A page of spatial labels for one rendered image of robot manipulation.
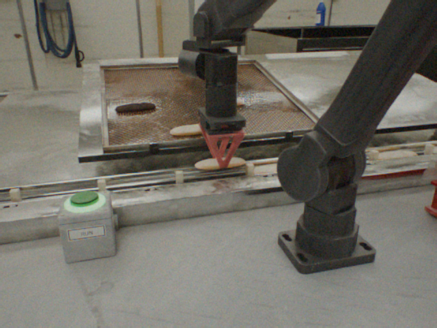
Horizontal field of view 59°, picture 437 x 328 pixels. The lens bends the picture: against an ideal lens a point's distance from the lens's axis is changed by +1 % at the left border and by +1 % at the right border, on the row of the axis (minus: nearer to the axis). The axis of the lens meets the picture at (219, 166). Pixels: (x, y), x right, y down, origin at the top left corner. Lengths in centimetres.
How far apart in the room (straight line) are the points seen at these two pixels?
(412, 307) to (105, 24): 408
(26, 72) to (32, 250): 389
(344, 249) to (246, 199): 20
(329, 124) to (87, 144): 51
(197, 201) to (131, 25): 379
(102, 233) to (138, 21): 388
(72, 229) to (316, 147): 34
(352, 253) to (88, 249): 37
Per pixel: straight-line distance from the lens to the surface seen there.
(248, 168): 75
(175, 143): 80
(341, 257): 58
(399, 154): 92
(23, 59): 447
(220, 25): 63
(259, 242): 61
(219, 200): 67
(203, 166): 72
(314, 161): 50
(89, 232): 58
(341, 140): 50
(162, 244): 61
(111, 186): 74
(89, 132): 89
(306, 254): 57
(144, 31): 438
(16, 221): 66
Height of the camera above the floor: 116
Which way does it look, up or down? 23 degrees down
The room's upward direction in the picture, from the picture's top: straight up
